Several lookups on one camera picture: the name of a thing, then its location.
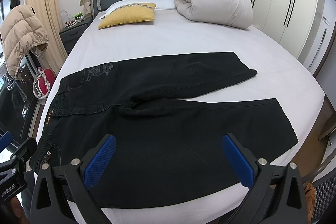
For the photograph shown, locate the black jeans pants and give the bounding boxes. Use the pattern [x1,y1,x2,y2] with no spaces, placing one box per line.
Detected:
[30,52,298,209]

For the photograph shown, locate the brown crumpled cloth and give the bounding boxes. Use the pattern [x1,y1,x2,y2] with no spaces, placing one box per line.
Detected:
[304,183,316,224]

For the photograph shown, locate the red and white bag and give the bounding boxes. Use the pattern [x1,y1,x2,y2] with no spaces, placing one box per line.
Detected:
[33,67,56,100]

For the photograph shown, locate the dark grey nightstand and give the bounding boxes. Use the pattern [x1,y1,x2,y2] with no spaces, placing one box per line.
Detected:
[59,18,93,55]

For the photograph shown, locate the beige puffer jacket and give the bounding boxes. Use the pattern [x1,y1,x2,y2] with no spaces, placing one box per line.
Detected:
[1,5,49,79]

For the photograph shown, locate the yellow pillow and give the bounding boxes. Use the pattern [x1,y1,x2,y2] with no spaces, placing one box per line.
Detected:
[98,3,157,30]

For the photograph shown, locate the rolled white duvet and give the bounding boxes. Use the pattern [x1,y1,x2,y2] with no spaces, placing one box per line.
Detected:
[174,0,253,30]

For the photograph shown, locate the white wardrobe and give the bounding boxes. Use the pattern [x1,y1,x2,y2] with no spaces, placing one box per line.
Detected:
[251,0,335,75]

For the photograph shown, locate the white pillow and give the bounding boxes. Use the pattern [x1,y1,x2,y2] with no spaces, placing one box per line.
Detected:
[99,0,175,19]

